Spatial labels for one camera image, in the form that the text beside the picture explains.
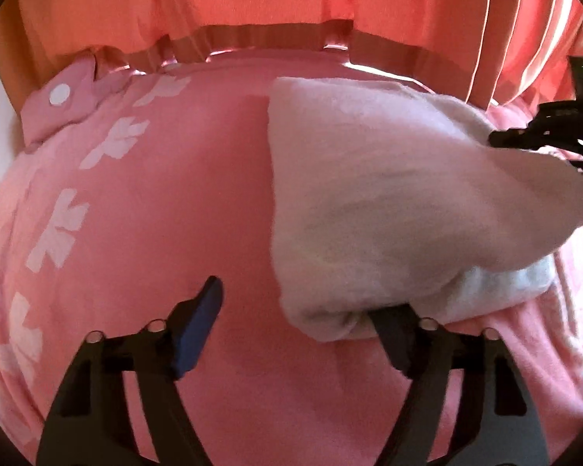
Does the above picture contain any white knitted sweater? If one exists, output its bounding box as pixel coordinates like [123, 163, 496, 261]
[268, 78, 583, 342]

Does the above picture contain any pink polka dot pillow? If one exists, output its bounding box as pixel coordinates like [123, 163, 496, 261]
[21, 54, 133, 147]

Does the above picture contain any orange curtain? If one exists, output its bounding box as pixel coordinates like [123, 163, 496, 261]
[0, 0, 583, 107]

